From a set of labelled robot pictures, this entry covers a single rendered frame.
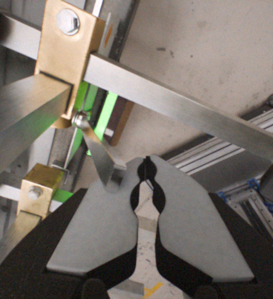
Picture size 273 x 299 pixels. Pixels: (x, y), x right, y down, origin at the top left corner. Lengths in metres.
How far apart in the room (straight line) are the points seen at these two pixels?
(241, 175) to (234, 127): 0.96
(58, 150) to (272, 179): 0.42
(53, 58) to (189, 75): 0.94
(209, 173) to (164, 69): 0.60
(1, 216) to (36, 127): 0.72
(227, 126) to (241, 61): 0.94
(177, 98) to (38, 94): 0.15
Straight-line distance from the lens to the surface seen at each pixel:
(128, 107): 1.07
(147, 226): 0.41
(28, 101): 0.18
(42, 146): 0.62
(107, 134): 0.44
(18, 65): 0.56
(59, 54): 0.24
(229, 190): 1.24
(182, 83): 1.14
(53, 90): 0.21
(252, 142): 0.30
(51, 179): 0.37
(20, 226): 0.40
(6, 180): 0.41
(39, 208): 0.39
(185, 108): 0.25
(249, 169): 1.22
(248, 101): 1.27
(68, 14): 0.23
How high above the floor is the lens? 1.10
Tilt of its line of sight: 60 degrees down
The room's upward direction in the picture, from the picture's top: 175 degrees counter-clockwise
